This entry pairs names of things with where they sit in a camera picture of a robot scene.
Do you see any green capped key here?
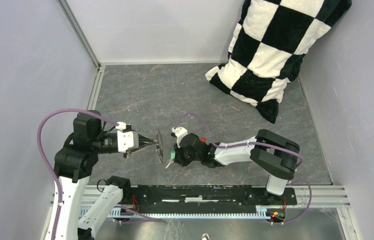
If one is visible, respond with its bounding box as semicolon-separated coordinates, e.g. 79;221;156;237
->
165;150;176;169

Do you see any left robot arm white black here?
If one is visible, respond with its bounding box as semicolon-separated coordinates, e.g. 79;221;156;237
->
36;108;159;240

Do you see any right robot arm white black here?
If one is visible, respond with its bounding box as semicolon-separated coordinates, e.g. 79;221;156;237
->
171;127;304;204

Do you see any black white checkered blanket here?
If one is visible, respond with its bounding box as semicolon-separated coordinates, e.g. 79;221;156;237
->
205;0;352;124

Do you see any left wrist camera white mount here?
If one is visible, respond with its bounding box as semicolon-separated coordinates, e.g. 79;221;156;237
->
115;121;140;153

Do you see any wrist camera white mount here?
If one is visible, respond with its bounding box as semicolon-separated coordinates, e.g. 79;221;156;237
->
171;127;189;148
115;121;140;153

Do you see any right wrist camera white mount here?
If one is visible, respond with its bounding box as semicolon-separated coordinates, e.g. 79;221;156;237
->
171;127;189;148

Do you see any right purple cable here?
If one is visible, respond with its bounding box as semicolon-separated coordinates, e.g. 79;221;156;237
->
173;113;313;225

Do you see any purple cable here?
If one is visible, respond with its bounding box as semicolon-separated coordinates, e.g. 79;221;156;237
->
36;108;120;240
173;113;313;225

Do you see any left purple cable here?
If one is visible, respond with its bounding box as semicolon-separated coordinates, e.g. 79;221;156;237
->
36;108;120;240

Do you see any white toothed cable duct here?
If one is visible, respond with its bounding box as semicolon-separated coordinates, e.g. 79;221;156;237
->
107;207;285;220

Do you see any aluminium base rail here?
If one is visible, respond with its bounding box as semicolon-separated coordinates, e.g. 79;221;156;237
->
50;184;352;210

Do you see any aluminium corner frame post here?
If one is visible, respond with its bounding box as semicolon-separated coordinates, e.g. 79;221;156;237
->
57;0;101;69

